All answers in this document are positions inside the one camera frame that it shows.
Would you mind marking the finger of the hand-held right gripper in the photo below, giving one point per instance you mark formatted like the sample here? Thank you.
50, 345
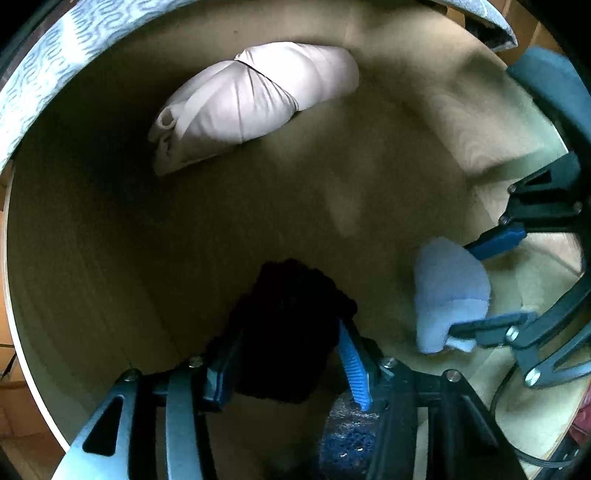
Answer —
489, 327
501, 240

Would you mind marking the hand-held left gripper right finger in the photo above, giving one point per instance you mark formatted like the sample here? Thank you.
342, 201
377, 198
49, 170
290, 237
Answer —
355, 369

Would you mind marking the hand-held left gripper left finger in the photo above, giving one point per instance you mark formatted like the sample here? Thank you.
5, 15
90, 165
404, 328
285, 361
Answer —
221, 383

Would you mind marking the light blue cloth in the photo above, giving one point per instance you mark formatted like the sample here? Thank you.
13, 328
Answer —
450, 286

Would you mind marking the blue lace cloth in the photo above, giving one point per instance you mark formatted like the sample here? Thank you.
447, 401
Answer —
344, 438

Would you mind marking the black knit cloth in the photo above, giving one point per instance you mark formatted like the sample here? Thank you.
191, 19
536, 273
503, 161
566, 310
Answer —
286, 323

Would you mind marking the wooden drawer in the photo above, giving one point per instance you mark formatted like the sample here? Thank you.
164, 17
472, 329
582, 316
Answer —
231, 221

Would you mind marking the pink cloth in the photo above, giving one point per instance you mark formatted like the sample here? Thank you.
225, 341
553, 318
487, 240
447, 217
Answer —
240, 97

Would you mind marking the red cloth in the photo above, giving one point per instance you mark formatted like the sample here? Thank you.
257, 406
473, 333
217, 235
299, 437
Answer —
581, 427

